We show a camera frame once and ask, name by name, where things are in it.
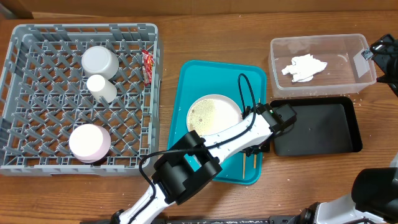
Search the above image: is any wooden chopstick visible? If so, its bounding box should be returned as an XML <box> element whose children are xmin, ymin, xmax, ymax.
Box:
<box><xmin>243</xmin><ymin>154</ymin><xmax>246</xmax><ymax>179</ymax></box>
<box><xmin>253</xmin><ymin>98</ymin><xmax>261</xmax><ymax>169</ymax></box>

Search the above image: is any large white plate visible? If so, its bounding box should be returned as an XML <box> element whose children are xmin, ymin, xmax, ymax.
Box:
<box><xmin>186</xmin><ymin>94</ymin><xmax>243</xmax><ymax>136</ymax></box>

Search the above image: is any white napkin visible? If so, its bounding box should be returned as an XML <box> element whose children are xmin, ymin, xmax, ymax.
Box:
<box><xmin>281</xmin><ymin>54</ymin><xmax>328</xmax><ymax>83</ymax></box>

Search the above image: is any red sauce packet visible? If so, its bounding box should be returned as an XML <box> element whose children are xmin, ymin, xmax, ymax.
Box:
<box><xmin>142</xmin><ymin>50</ymin><xmax>154</xmax><ymax>86</ymax></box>

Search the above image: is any white plastic cup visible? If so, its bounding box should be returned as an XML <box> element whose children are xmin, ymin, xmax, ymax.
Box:
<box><xmin>86</xmin><ymin>75</ymin><xmax>117</xmax><ymax>103</ymax></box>

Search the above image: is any grey bowl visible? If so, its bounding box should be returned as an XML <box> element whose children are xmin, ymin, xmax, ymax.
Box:
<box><xmin>81</xmin><ymin>46</ymin><xmax>119</xmax><ymax>80</ymax></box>

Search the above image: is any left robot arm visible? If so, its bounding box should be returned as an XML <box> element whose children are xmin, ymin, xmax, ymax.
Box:
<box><xmin>111</xmin><ymin>103</ymin><xmax>297</xmax><ymax>223</ymax></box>

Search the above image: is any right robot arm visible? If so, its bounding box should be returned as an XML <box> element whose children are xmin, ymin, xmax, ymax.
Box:
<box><xmin>288</xmin><ymin>34</ymin><xmax>397</xmax><ymax>224</ymax></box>

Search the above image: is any grey dishwasher rack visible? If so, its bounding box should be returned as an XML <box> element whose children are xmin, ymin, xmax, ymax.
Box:
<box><xmin>1</xmin><ymin>23</ymin><xmax>163</xmax><ymax>176</ymax></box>

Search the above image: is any black plastic tray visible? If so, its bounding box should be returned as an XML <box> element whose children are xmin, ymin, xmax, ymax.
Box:
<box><xmin>271</xmin><ymin>96</ymin><xmax>363</xmax><ymax>156</ymax></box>

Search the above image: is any teal plastic tray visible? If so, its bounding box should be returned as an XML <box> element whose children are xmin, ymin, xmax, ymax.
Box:
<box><xmin>167</xmin><ymin>60</ymin><xmax>267</xmax><ymax>185</ymax></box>

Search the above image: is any clear plastic bin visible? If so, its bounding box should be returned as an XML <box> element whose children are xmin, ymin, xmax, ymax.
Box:
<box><xmin>269</xmin><ymin>34</ymin><xmax>376</xmax><ymax>98</ymax></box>

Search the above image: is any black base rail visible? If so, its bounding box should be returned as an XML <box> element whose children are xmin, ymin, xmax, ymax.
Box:
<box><xmin>80</xmin><ymin>215</ymin><xmax>312</xmax><ymax>224</ymax></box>

